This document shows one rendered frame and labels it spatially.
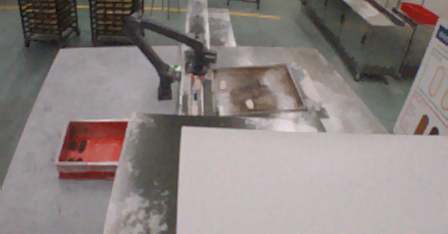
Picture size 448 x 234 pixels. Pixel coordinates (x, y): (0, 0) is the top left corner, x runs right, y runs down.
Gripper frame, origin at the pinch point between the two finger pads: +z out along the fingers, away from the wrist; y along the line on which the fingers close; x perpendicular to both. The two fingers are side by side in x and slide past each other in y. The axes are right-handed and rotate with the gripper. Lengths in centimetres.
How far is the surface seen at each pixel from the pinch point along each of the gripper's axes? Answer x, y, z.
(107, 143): -43, -44, 11
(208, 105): -4.2, 6.8, 12.2
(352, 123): -14, 94, 14
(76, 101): -8, -71, 10
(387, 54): 186, 234, 54
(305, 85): -1, 63, -2
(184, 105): -11.7, -6.7, 7.7
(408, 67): 202, 285, 77
